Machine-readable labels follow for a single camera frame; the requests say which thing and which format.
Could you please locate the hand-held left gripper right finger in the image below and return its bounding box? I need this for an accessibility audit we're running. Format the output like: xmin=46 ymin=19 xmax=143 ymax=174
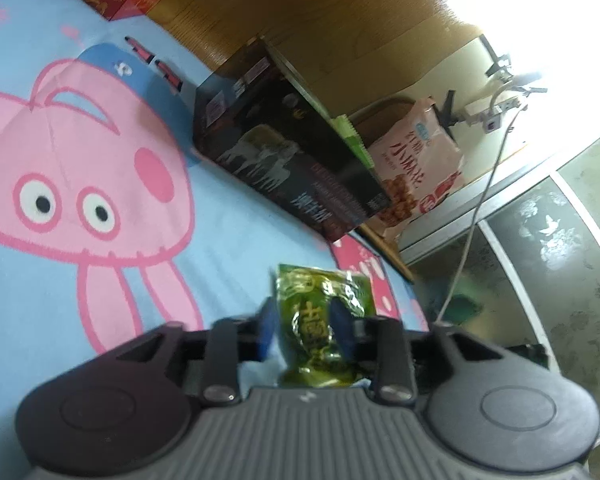
xmin=329 ymin=296 xmax=508 ymax=405

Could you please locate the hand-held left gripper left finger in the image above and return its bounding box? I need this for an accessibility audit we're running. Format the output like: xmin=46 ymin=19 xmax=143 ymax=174
xmin=114 ymin=299 xmax=277 ymax=407

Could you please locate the dark green snack packet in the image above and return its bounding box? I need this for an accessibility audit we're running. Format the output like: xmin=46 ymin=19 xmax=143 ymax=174
xmin=272 ymin=262 xmax=377 ymax=390

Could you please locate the black tin box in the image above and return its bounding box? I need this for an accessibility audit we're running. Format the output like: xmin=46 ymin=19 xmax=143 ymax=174
xmin=192 ymin=36 xmax=394 ymax=242

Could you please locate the light green leaf packet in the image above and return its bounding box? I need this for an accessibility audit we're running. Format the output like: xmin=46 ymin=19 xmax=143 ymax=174
xmin=330 ymin=115 xmax=377 ymax=167

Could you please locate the brown woven mat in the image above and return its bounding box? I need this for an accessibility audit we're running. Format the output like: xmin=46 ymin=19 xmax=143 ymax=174
xmin=352 ymin=97 xmax=417 ymax=282

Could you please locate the cartoon printed blanket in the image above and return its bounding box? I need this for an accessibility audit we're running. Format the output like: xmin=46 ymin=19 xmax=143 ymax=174
xmin=0 ymin=0 xmax=431 ymax=468

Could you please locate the pink snack bag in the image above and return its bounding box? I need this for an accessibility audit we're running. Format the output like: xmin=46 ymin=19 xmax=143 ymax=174
xmin=367 ymin=97 xmax=467 ymax=242

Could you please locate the frosted glass sliding door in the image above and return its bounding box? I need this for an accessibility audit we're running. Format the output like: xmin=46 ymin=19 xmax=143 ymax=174
xmin=397 ymin=125 xmax=600 ymax=446

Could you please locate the wooden headboard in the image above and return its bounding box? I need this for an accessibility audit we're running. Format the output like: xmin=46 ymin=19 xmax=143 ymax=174
xmin=144 ymin=0 xmax=487 ymax=117

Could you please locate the white cable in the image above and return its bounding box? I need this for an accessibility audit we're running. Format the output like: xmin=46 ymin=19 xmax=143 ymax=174
xmin=436 ymin=104 xmax=525 ymax=326

